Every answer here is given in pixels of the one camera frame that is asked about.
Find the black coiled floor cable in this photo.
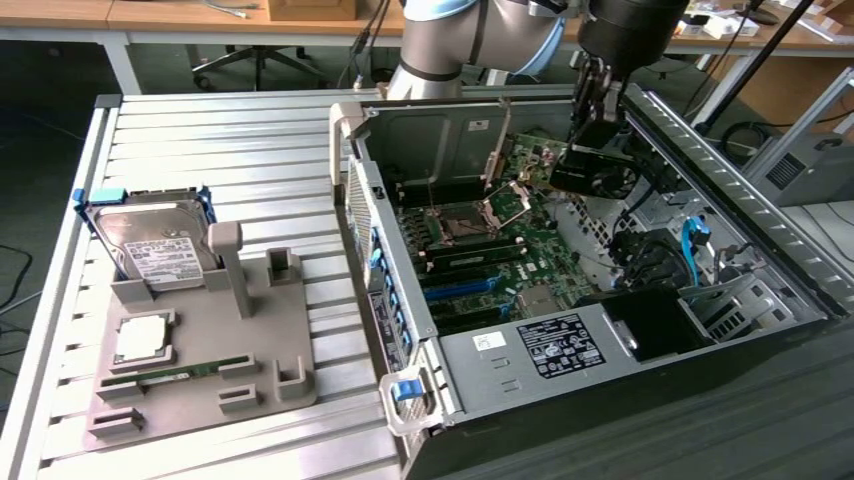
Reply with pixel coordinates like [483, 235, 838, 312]
[723, 122, 779, 164]

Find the grey metal disk bay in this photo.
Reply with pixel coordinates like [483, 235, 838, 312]
[677, 272, 813, 341]

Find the grey power supply unit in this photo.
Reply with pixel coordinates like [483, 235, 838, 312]
[437, 304, 642, 416]

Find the brown cardboard box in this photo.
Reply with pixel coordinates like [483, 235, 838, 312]
[268, 0, 359, 22]

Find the black plastic shroud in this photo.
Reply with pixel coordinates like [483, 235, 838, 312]
[577, 287, 715, 364]

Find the grey machine housing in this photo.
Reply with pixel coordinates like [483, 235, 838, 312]
[743, 132, 854, 209]

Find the black installed RAM stick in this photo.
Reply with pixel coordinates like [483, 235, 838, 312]
[426, 239, 529, 274]

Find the black monitor foot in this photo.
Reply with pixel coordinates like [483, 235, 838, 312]
[730, 0, 782, 26]

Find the wooden desk white frame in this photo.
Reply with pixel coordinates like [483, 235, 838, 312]
[0, 0, 409, 96]
[559, 0, 854, 126]

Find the green RAM stick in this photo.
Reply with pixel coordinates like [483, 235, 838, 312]
[99, 357, 246, 391]

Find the dark arm cable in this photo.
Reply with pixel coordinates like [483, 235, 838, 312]
[335, 0, 394, 92]

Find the black wire bundle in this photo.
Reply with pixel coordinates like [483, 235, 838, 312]
[610, 232, 689, 291]

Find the blue expansion slot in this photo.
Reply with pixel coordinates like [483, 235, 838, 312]
[423, 278, 501, 302]

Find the black expansion slot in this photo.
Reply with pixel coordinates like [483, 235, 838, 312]
[430, 301, 506, 321]
[433, 313, 513, 334]

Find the aluminium profile post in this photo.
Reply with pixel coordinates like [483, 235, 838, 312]
[739, 67, 854, 181]

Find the graphics card with black cooler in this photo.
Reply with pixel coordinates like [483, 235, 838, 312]
[486, 97, 646, 201]

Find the perforated metal drive cage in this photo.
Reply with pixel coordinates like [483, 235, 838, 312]
[557, 197, 642, 251]

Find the black tripod pole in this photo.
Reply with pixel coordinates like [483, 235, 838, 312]
[693, 0, 820, 136]

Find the hard drive with blue caddy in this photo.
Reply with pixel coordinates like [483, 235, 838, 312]
[68, 185, 215, 281]

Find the grey plastic parts rack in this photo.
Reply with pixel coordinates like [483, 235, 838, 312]
[83, 222, 320, 454]

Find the silver chipset heatsink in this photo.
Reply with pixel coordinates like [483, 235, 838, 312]
[519, 287, 569, 314]

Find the silver hard disk drive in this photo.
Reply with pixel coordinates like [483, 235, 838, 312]
[90, 199, 219, 294]

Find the silver CPU chip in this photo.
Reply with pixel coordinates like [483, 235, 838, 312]
[111, 317, 168, 366]

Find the white box black top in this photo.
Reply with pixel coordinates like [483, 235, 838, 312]
[679, 12, 713, 37]

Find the black office chair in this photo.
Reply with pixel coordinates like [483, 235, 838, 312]
[191, 43, 328, 91]

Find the blue SATA wire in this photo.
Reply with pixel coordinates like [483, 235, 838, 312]
[679, 214, 713, 291]

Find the green motherboard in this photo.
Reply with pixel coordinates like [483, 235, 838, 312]
[397, 174, 602, 336]

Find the thin metal locking lever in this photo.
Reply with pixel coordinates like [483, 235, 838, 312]
[425, 168, 443, 221]

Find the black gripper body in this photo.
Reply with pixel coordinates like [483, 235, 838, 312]
[577, 0, 689, 72]

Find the open black PC case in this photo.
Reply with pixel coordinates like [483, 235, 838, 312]
[328, 82, 854, 480]

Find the metal socket cover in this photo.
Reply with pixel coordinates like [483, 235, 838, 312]
[481, 179, 539, 226]

